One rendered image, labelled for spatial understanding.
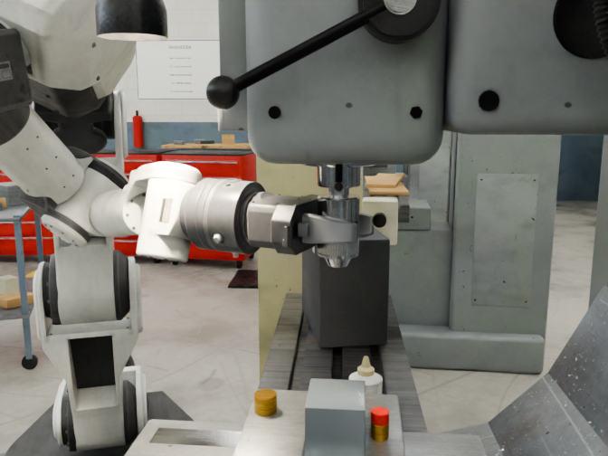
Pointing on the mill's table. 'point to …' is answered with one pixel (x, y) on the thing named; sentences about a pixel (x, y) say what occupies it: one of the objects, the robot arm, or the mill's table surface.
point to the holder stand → (348, 295)
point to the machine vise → (174, 435)
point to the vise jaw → (276, 428)
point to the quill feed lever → (230, 92)
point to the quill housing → (343, 89)
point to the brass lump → (265, 402)
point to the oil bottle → (374, 382)
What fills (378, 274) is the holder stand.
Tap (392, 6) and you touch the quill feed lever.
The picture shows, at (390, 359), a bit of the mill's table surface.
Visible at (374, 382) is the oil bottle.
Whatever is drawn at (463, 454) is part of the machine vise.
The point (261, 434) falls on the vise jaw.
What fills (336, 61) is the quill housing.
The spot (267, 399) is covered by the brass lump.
